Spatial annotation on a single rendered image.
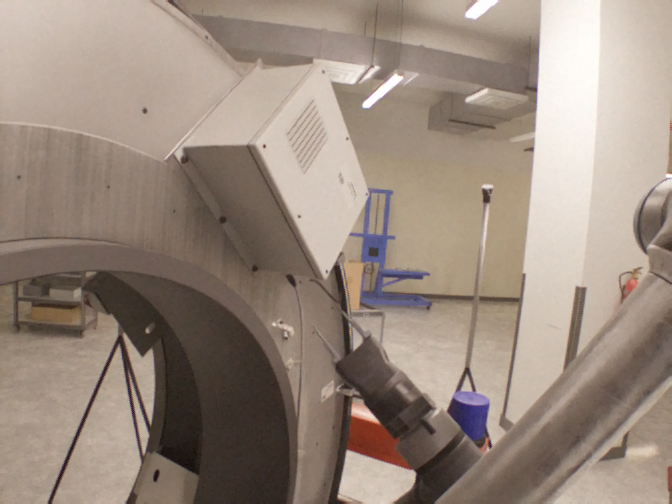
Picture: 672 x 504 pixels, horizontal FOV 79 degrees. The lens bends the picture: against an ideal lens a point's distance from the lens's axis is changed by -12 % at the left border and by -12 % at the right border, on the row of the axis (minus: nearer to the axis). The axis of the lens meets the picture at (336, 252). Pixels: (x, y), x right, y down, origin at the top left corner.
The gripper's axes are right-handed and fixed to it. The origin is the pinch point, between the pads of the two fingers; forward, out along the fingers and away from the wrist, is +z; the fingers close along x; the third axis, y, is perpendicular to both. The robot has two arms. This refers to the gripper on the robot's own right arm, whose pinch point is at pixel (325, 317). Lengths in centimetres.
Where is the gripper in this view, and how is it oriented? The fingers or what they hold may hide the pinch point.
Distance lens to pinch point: 68.8
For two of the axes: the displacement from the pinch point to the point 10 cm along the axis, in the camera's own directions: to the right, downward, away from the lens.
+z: -6.3, -7.0, 3.4
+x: 7.7, -5.9, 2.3
